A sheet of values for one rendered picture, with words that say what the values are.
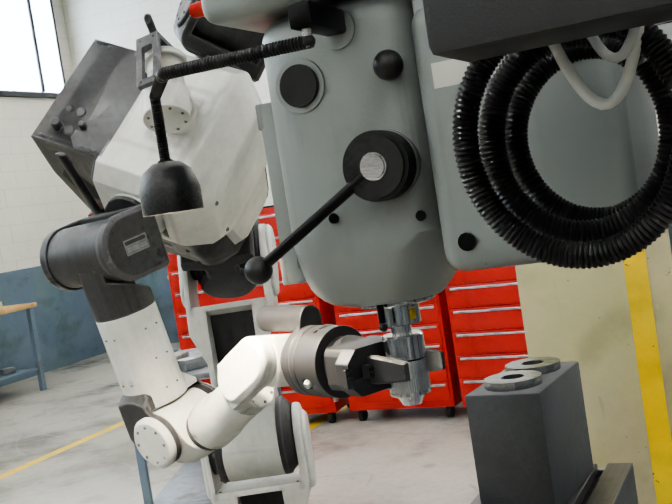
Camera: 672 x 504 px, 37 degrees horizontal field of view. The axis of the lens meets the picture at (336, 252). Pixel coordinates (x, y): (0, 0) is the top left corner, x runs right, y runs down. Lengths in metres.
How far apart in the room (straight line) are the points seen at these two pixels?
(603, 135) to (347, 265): 0.30
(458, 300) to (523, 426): 4.40
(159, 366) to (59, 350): 10.54
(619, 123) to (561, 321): 1.96
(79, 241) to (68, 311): 10.71
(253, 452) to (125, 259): 0.54
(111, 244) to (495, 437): 0.64
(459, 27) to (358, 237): 0.38
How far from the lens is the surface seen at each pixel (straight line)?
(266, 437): 1.80
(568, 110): 0.92
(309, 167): 1.03
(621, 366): 2.85
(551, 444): 1.55
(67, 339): 12.10
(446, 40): 0.69
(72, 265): 1.45
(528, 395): 1.51
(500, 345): 5.85
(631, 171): 0.93
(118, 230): 1.41
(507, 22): 0.68
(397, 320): 1.09
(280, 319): 1.27
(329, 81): 1.02
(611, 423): 2.89
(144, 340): 1.44
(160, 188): 1.15
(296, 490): 1.85
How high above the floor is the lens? 1.43
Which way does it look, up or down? 3 degrees down
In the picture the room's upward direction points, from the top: 9 degrees counter-clockwise
